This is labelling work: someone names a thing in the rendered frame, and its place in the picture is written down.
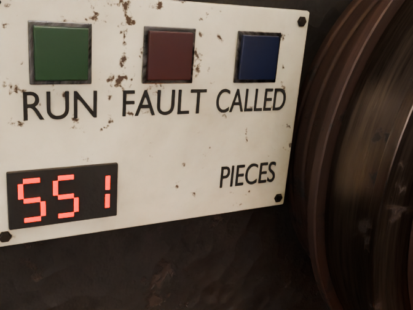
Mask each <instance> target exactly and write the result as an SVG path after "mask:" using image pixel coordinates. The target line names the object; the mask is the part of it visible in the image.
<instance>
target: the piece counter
mask: <svg viewBox="0 0 413 310"><path fill-rule="evenodd" d="M72 179H74V175H62V176H58V181H60V180H72ZM58 181H53V196H57V195H58ZM28 183H40V178H29V179H23V184H28ZM23 184H20V185H18V200H19V199H23ZM109 189H110V176H106V183H105V190H109ZM70 198H74V194H63V195H58V200H60V199H70ZM23 200H24V204H27V203H33V202H41V198H40V197H35V198H29V199H23ZM109 200H110V194H105V208H108V207H109ZM78 211H79V198H78V197H75V198H74V212H78ZM74 212H69V213H59V214H58V218H66V217H73V216H74ZM41 216H46V211H45V201H43V202H41ZM41 216H39V217H31V218H25V223H29V222H34V221H40V220H41Z"/></svg>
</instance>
